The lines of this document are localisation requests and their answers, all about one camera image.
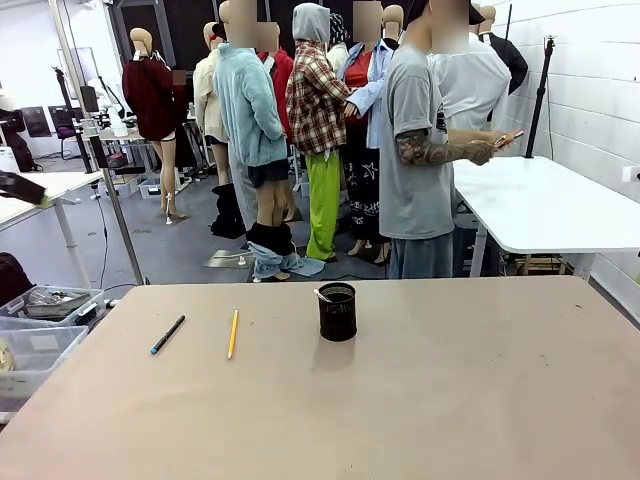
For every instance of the black mesh pen holder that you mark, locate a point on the black mesh pen holder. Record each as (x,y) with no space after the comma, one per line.
(338,320)

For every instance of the clear plastic storage bin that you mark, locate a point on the clear plastic storage bin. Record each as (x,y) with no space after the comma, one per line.
(37,350)

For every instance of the metal floor base plate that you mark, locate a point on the metal floor base plate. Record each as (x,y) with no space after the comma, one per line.
(227,260)

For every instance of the mannequin in black top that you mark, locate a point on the mannequin in black top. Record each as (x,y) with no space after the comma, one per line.
(394,20)

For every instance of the clear bin with clutter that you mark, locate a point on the clear bin with clutter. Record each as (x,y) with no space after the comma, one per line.
(55,302)

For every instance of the small white floor bin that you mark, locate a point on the small white floor bin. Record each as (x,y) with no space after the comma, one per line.
(149,188)

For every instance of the black office chair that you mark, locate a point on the black office chair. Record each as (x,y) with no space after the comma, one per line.
(65,130)

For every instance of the white wall socket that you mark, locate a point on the white wall socket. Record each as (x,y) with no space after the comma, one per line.
(631,173)

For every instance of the mannequin in cream jacket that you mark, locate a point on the mannequin in cream jacket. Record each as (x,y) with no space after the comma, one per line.
(207,100)

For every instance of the yellow pencil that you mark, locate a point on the yellow pencil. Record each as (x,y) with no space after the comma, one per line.
(233,334)

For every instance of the mannequin in black jacket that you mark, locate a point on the mannequin in black jacket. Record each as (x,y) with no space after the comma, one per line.
(510,60)

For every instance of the mannequin in blue fleece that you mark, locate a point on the mannequin in blue fleece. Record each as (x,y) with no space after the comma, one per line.
(247,115)

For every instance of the person's left hand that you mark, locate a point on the person's left hand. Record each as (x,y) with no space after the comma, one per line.
(492,137)

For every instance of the large white table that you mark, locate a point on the large white table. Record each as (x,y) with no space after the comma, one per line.
(545,200)

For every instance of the mannequin in red jacket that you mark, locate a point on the mannequin in red jacket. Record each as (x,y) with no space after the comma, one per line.
(282,75)

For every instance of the mannequin in white shirt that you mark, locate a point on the mannequin in white shirt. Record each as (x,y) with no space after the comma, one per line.
(472,85)

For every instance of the mannequin in maroon sweater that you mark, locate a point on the mannequin in maroon sweater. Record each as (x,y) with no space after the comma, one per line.
(152,100)

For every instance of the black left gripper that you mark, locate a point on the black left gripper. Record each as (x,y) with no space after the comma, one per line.
(17,186)

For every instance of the mannequin in plaid hoodie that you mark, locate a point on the mannequin in plaid hoodie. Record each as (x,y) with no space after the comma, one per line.
(317,110)

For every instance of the black tripod stand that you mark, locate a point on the black tripod stand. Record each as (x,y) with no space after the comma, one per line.
(540,100)

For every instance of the person in gray t-shirt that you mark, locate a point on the person in gray t-shirt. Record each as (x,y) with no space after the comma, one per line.
(415,160)

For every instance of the black pen blue cap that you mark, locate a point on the black pen blue cap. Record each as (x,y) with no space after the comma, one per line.
(168,334)

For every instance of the orange smartphone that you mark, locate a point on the orange smartphone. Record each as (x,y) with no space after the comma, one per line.
(511,138)

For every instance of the tattooed right forearm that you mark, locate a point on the tattooed right forearm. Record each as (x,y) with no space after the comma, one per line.
(430,152)

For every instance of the person's right hand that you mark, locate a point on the person's right hand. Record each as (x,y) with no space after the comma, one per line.
(482,152)

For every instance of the black camera stand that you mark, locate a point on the black camera stand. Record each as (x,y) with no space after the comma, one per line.
(75,125)

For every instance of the silver metal pole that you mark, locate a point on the silver metal pole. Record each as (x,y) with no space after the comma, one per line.
(112,190)

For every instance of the small white table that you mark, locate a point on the small white table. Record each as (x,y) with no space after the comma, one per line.
(30,192)

